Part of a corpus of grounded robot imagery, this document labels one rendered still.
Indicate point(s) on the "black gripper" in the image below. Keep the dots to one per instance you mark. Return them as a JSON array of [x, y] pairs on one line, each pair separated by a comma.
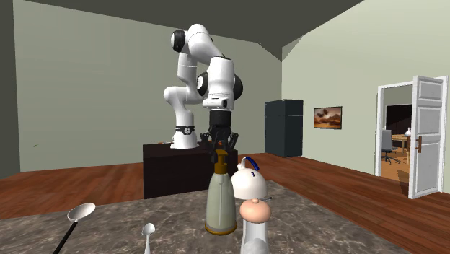
[[220, 121]]

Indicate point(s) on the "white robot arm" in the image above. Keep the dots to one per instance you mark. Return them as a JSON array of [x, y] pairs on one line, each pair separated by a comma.
[[221, 77]]

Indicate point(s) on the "dark robot stand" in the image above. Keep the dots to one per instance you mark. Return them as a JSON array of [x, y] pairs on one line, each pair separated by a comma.
[[175, 172]]

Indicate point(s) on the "grey-green bottle with brown pump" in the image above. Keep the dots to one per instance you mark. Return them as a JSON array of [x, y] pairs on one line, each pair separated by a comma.
[[220, 200]]

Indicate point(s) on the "dark fridge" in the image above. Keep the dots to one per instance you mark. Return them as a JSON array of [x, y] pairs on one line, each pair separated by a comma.
[[284, 128]]

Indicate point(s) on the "white bottle with peach cap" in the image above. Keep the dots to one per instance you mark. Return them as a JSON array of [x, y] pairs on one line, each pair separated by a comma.
[[253, 228]]

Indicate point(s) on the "small silver spoon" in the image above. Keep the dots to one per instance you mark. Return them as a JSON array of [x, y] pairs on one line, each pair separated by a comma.
[[148, 229]]

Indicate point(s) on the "grey office chair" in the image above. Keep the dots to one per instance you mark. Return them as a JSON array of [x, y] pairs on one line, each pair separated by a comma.
[[386, 140]]

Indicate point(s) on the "wooden table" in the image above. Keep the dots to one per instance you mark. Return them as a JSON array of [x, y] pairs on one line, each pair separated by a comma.
[[400, 138]]

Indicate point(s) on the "white panelled door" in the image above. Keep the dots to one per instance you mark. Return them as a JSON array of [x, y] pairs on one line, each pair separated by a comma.
[[427, 140]]

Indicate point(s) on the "framed brown wall picture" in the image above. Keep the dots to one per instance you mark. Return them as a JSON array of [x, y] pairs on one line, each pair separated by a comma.
[[327, 117]]

